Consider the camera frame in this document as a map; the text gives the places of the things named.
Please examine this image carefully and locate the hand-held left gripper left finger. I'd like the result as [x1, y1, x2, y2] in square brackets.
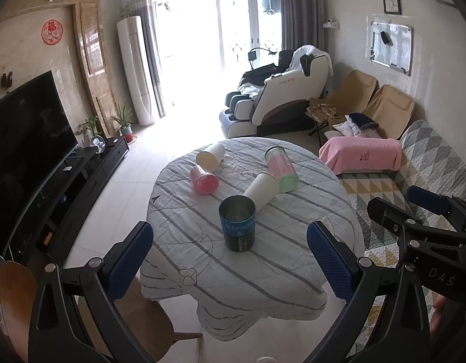
[28, 220, 155, 363]

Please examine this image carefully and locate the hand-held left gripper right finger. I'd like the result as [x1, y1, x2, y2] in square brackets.
[305, 220, 434, 363]

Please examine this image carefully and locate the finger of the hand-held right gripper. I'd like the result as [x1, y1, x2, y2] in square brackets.
[367, 197, 466, 258]
[407, 186, 466, 235]

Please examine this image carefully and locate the white paper cup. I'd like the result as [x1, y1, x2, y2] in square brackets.
[242, 172, 281, 210]
[196, 143, 226, 172]

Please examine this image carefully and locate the pink and green tall cup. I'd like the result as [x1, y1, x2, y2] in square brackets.
[265, 146, 298, 193]

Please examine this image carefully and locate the pink plastic cup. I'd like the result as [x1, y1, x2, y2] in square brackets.
[190, 164, 219, 196]

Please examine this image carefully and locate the person's right hand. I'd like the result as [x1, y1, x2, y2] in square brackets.
[432, 296, 459, 336]

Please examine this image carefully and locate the sofa with patterned cover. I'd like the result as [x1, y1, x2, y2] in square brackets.
[339, 120, 466, 326]

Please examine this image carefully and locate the striped white tablecloth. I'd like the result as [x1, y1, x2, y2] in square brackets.
[139, 138, 366, 339]

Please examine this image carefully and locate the pink blanket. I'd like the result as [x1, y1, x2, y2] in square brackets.
[318, 136, 402, 175]

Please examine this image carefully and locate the wooden chair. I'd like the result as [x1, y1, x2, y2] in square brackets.
[0, 261, 203, 363]

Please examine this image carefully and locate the white printed pillow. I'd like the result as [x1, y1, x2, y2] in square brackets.
[333, 121, 381, 139]

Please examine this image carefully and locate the tan folding chair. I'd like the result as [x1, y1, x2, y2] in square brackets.
[308, 70, 379, 137]
[333, 84, 415, 140]

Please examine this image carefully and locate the dark blue cloth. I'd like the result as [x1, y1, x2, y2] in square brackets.
[349, 112, 380, 131]

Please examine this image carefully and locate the black television stand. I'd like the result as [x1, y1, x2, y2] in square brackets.
[2, 136, 129, 265]

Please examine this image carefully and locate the metal tin can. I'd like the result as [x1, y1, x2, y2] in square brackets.
[218, 195, 256, 252]

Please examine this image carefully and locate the small leafy potted plant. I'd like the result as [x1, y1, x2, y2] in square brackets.
[76, 116, 101, 137]

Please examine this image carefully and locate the potted green plant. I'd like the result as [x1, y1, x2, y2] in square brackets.
[112, 103, 135, 143]

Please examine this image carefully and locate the black flat television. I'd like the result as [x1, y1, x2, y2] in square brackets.
[0, 70, 77, 258]

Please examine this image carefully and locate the white massage chair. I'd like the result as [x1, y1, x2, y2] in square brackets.
[219, 45, 334, 139]

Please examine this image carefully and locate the white standing air conditioner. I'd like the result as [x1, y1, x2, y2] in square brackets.
[117, 16, 157, 126]

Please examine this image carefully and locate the black floor lamp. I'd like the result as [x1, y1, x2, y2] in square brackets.
[248, 47, 277, 71]

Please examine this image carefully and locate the wall whiteboard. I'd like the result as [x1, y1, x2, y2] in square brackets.
[370, 21, 413, 77]

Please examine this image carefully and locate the red round wall ornament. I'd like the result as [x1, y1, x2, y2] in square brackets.
[42, 20, 63, 45]

